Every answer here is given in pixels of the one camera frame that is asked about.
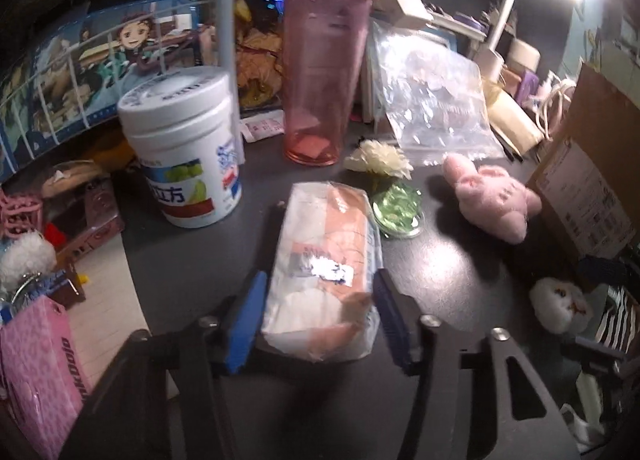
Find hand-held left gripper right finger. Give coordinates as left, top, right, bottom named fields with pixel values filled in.
left=372, top=270, right=581, bottom=460

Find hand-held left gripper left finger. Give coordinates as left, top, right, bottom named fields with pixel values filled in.
left=59, top=270, right=269, bottom=460

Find white tissue packet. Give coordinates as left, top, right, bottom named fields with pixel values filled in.
left=262, top=182, right=384, bottom=364

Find green glass dish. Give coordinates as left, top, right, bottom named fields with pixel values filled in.
left=371, top=183, right=425, bottom=239

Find pink plush rabbit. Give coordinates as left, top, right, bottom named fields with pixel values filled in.
left=442, top=154, right=543, bottom=244

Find white artificial flower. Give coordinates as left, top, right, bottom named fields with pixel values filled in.
left=344, top=140, right=414, bottom=181

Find white plush cat toy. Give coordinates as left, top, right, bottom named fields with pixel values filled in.
left=529, top=278, right=594, bottom=335

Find pink patterned box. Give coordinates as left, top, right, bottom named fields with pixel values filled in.
left=50, top=179, right=126, bottom=261

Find white plastic jar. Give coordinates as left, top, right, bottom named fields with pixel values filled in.
left=118, top=66, right=244, bottom=229

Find small white sachet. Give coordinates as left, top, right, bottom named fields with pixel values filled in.
left=239, top=112, right=286, bottom=143

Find pink tissue pack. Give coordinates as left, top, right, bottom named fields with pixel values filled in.
left=0, top=296, right=93, bottom=460

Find clear plastic zip bag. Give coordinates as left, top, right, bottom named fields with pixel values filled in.
left=372, top=22, right=506, bottom=165

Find white fluffy pompom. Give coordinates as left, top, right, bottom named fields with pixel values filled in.
left=0, top=232, right=57, bottom=293

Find black white striped cloth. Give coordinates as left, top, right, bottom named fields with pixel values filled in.
left=592, top=285, right=640, bottom=356

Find brown cardboard box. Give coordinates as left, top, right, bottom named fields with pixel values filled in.
left=525, top=62, right=640, bottom=261

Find crumpled golden wrappers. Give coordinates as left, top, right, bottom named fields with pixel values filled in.
left=235, top=0, right=286, bottom=110

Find pink tumbler with purple lid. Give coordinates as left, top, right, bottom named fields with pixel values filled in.
left=275, top=0, right=384, bottom=168

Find anime print poster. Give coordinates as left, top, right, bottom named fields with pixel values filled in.
left=0, top=0, right=206, bottom=175

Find small white box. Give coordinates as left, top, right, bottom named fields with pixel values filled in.
left=385, top=0, right=435, bottom=30

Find white metal pole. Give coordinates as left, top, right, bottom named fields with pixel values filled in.
left=211, top=0, right=239, bottom=75

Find pink plastic chain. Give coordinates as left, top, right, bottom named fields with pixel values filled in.
left=0, top=190, right=45, bottom=241

